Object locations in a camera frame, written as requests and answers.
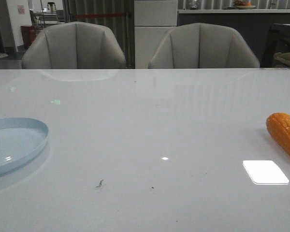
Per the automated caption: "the white cabinet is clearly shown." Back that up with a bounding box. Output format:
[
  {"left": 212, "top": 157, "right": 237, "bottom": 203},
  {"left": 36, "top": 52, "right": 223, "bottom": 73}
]
[{"left": 134, "top": 0, "right": 178, "bottom": 69}]

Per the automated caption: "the red barrier belt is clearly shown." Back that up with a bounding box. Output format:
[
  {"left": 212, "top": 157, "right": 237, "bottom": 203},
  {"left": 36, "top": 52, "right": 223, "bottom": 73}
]
[{"left": 72, "top": 12, "right": 126, "bottom": 19}]

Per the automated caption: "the beige cushion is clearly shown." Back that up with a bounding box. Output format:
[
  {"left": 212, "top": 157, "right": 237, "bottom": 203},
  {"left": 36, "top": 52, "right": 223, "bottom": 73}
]
[{"left": 273, "top": 52, "right": 290, "bottom": 67}]

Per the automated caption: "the grey upholstered chair left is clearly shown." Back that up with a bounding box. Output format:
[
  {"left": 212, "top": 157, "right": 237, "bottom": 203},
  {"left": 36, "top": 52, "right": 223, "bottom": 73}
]
[{"left": 21, "top": 22, "right": 126, "bottom": 69}]

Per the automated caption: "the orange plastic corn cob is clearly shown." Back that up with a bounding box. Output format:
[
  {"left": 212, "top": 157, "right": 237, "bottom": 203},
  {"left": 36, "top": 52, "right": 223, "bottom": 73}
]
[{"left": 266, "top": 112, "right": 290, "bottom": 156}]

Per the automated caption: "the red trash bin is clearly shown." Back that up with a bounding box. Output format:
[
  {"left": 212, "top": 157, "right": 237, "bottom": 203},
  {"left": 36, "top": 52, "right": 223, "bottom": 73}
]
[{"left": 21, "top": 25, "right": 36, "bottom": 49}]

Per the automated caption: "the light blue round plate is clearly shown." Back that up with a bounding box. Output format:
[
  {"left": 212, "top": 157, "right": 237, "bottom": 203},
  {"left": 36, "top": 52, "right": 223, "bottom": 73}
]
[{"left": 0, "top": 117, "right": 49, "bottom": 175}]

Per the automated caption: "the grey upholstered chair right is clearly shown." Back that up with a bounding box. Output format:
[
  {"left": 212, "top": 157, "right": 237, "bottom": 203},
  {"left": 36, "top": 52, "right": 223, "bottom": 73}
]
[{"left": 148, "top": 23, "right": 260, "bottom": 69}]

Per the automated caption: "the pink wall sign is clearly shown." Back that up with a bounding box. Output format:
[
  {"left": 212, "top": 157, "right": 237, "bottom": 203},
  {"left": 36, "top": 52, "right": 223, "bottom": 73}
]
[{"left": 17, "top": 5, "right": 25, "bottom": 15}]

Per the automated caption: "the fruit bowl on counter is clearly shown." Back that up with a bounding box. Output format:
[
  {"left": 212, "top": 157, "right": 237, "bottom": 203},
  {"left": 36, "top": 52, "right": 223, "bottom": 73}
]
[{"left": 233, "top": 0, "right": 256, "bottom": 10}]

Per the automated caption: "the grey upholstered chair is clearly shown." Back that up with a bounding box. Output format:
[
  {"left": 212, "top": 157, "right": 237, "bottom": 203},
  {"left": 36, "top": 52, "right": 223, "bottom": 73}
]
[
  {"left": 148, "top": 23, "right": 260, "bottom": 69},
  {"left": 21, "top": 22, "right": 126, "bottom": 69}
]

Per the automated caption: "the grey counter with white top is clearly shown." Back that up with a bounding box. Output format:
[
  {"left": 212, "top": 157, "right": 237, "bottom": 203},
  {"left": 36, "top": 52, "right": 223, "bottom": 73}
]
[{"left": 177, "top": 9, "right": 290, "bottom": 62}]

